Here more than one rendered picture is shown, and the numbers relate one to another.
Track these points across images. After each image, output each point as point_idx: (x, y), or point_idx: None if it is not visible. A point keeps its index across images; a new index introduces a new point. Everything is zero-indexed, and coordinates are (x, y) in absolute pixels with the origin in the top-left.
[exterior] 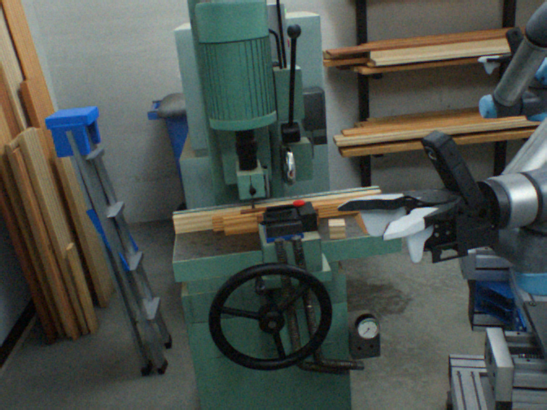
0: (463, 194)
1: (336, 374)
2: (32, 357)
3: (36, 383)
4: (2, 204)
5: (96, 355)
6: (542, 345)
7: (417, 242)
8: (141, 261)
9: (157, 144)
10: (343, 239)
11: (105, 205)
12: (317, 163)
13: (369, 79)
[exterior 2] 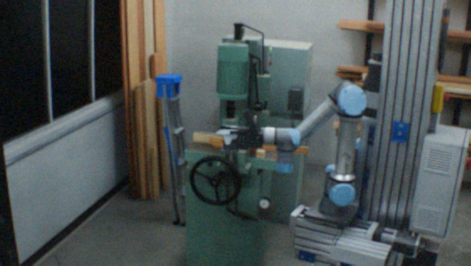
0: (251, 129)
1: (250, 226)
2: (122, 202)
3: (121, 213)
4: (126, 116)
5: (153, 210)
6: (308, 209)
7: (228, 138)
8: (186, 162)
9: None
10: (261, 158)
11: (173, 126)
12: None
13: None
